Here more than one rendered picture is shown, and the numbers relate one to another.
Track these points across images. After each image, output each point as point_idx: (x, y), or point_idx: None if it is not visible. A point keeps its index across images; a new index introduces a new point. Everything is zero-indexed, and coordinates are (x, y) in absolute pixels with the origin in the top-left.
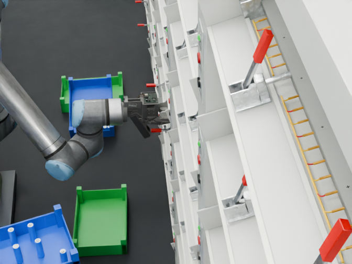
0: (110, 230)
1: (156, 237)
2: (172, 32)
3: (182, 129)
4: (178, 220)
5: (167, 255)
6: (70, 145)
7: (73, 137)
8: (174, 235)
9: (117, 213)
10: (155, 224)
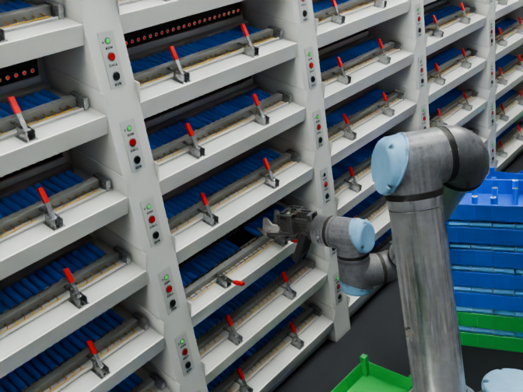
0: None
1: (324, 373)
2: (324, 32)
3: (352, 81)
4: (355, 196)
5: (331, 355)
6: (386, 253)
7: (376, 260)
8: (320, 332)
9: None
10: (312, 385)
